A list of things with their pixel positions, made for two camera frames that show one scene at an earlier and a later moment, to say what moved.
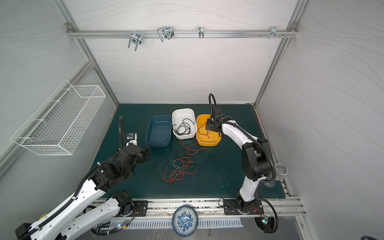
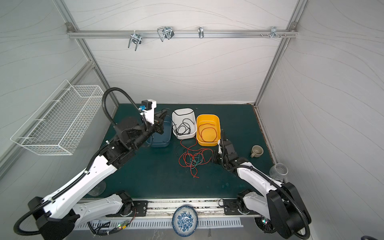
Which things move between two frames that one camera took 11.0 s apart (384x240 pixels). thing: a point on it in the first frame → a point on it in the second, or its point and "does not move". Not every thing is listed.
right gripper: [212, 125] → [226, 147]
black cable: [184, 157] → [185, 114]
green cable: [179, 170] → [194, 161]
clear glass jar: [281, 170] does not move
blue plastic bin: [158, 131] does not move
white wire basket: [57, 126] does not move
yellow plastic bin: [206, 137] does not move
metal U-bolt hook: [167, 32] does not move
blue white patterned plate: [184, 220] does not move
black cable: [184, 128] does not move
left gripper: [147, 156] → [157, 123]
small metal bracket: [201, 32] does not move
